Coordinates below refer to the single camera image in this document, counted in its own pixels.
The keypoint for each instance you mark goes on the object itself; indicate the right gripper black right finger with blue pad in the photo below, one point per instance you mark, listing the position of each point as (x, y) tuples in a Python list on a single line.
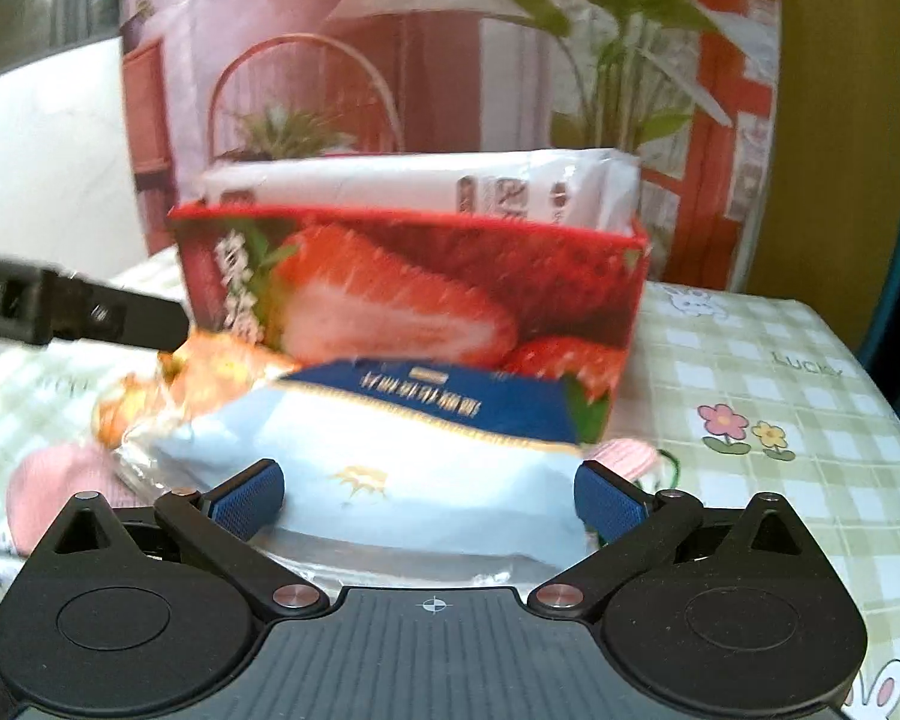
[(640, 531)]

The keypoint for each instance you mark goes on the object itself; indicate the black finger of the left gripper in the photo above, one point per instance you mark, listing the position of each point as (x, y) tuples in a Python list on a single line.
[(39, 304)]

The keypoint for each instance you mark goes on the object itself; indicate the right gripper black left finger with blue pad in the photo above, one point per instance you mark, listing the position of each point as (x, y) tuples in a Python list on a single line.
[(213, 531)]

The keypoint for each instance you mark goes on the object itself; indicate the blue cotton pad package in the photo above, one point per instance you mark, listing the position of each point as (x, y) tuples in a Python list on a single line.
[(394, 471)]

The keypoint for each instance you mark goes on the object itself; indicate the white surgical mask package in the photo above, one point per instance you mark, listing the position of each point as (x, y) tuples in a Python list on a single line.
[(590, 188)]

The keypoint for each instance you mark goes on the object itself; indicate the orange floral soft pouch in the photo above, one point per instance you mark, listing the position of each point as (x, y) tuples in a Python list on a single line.
[(208, 371)]

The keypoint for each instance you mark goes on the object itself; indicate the printed room backdrop cloth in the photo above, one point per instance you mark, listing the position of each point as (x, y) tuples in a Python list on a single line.
[(688, 86)]

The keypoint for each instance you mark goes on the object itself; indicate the pink knitted strawberry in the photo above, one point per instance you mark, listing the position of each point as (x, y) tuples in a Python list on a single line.
[(649, 468)]

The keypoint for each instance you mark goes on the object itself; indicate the green checkered tablecloth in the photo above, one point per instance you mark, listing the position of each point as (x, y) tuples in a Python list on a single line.
[(740, 394)]

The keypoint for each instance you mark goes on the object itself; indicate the pink knitted item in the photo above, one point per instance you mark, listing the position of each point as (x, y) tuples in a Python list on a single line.
[(45, 480)]

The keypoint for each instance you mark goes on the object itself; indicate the red strawberry cardboard box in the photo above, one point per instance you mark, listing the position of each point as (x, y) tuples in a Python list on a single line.
[(326, 283)]

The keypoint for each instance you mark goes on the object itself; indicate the olive yellow curtain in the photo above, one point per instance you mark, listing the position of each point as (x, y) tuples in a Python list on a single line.
[(832, 213)]

